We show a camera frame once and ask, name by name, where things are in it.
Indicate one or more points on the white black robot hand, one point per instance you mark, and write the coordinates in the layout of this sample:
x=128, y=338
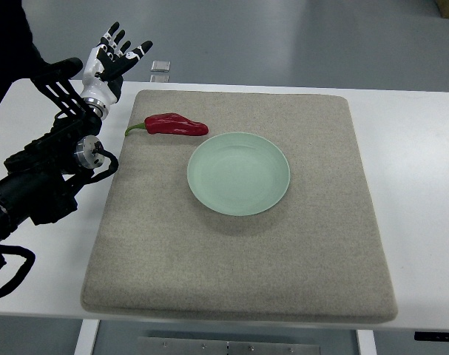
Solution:
x=108, y=61

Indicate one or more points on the red pepper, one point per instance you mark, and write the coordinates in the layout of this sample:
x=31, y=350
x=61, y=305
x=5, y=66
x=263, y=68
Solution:
x=170, y=123

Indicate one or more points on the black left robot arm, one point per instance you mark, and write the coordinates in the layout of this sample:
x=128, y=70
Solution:
x=44, y=178

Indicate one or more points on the clear plastic floor plate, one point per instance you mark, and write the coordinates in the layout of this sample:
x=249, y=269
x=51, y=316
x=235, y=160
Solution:
x=160, y=66

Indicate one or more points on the light green plate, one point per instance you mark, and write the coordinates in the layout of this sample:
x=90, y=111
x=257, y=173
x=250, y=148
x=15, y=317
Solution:
x=238, y=174

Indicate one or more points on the white left table leg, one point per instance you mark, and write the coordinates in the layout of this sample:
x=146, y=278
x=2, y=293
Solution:
x=87, y=336

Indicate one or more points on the white table leg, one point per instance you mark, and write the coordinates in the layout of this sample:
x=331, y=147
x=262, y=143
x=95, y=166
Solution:
x=87, y=336
x=366, y=342

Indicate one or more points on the beige felt mat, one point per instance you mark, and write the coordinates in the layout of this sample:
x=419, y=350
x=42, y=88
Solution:
x=316, y=256

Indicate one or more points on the white right table leg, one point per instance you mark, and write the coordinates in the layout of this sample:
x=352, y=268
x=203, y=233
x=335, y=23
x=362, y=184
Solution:
x=366, y=342

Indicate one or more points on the black table control panel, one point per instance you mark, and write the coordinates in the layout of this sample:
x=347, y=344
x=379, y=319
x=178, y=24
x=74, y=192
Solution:
x=424, y=336

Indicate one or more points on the metal table base plate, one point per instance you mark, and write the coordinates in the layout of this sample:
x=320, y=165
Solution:
x=175, y=346

